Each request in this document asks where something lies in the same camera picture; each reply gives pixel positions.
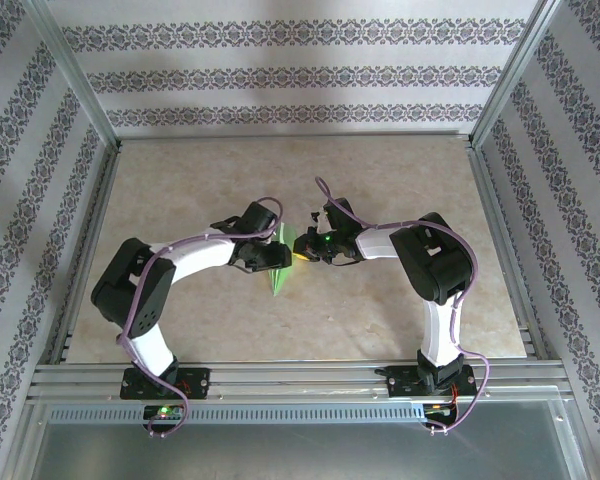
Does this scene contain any purple cable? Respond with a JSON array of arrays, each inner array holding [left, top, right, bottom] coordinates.
[[115, 195, 285, 439], [313, 175, 496, 434]]

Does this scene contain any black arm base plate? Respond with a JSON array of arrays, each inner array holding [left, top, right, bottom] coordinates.
[[385, 363, 477, 400], [119, 367, 212, 401]]

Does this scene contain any green paper sheet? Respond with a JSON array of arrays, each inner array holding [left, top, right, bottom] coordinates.
[[268, 223, 302, 298]]

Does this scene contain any thin aluminium rail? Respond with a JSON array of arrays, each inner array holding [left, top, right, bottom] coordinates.
[[115, 130, 476, 143]]

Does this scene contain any aluminium side rail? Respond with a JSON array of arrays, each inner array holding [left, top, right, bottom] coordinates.
[[49, 142, 124, 366], [467, 139, 551, 362]]

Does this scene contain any grey sheet metal panel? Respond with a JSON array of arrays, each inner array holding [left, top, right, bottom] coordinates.
[[14, 399, 591, 480]]

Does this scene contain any slotted grey cable duct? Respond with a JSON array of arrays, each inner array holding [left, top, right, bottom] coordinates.
[[47, 403, 427, 426]]

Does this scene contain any controller board with green light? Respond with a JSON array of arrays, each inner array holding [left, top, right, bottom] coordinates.
[[143, 405, 185, 421]]

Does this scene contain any wide aluminium mounting rail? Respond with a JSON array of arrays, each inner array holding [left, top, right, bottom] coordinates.
[[27, 362, 575, 404]]

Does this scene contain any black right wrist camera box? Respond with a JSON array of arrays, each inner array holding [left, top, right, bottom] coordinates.
[[322, 197, 357, 232]]

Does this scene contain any aluminium frame post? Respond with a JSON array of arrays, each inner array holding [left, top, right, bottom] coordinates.
[[22, 0, 124, 151], [468, 0, 566, 149]]

